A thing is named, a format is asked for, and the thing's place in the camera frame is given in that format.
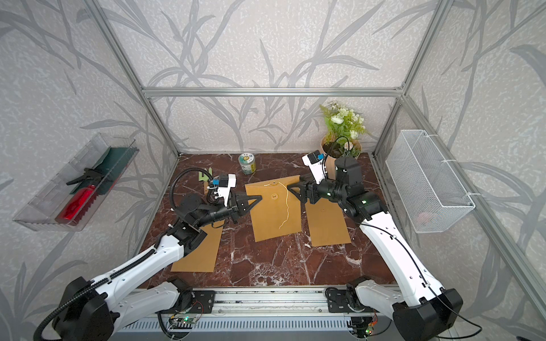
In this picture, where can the left circuit board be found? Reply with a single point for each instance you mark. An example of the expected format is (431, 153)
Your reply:
(182, 322)

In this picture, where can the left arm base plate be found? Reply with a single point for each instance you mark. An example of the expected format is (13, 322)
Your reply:
(195, 302)

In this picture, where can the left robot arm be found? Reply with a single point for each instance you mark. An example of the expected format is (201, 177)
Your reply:
(96, 309)

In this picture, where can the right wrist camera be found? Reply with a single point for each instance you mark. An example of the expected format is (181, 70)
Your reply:
(316, 163)

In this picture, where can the small labelled tin can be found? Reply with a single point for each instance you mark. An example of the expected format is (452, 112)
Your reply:
(247, 163)

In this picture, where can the aluminium front rail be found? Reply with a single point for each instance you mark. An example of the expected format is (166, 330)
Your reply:
(239, 302)

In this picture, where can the clear plastic wall bin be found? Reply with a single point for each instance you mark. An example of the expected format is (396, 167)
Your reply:
(40, 212)

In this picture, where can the green garden hand fork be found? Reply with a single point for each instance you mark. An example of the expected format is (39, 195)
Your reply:
(205, 182)

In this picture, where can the kraft file bag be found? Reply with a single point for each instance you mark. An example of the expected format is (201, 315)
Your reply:
(203, 259)
(279, 212)
(327, 225)

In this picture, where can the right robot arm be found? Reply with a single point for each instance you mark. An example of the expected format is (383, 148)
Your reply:
(422, 308)

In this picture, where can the green artificial plant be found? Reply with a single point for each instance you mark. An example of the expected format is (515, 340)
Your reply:
(344, 128)

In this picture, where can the green dustpan scoop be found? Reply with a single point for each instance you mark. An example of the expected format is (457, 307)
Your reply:
(102, 176)

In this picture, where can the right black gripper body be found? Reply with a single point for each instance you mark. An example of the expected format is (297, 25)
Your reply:
(328, 190)

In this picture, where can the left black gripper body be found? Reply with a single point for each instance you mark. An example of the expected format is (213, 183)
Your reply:
(214, 214)

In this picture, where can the circuit board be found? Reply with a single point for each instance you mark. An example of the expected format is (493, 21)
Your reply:
(362, 327)
(182, 322)

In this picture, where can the right circuit board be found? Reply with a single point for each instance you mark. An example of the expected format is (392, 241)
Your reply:
(362, 327)

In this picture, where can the white wire mesh basket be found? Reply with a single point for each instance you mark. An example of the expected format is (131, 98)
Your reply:
(432, 194)

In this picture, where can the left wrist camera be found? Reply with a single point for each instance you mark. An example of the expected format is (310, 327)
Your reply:
(221, 187)

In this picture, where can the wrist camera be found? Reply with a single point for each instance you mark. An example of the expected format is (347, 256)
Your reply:
(221, 187)
(316, 163)

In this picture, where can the peach flower pot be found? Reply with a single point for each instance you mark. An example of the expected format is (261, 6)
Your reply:
(330, 164)

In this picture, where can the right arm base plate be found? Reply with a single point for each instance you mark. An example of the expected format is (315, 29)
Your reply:
(345, 301)

